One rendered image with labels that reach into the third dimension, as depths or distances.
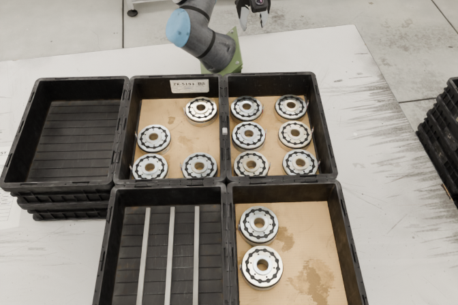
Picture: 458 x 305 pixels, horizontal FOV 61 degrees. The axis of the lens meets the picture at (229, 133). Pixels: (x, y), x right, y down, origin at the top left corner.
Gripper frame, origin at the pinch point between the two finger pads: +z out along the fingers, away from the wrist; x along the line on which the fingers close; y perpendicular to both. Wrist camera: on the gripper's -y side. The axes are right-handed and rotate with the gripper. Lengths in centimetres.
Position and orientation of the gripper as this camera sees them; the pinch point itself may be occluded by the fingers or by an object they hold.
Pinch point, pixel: (253, 26)
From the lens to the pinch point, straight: 125.1
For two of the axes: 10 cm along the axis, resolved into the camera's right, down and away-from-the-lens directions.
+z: 0.6, 6.2, 7.8
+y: -2.1, -7.6, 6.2
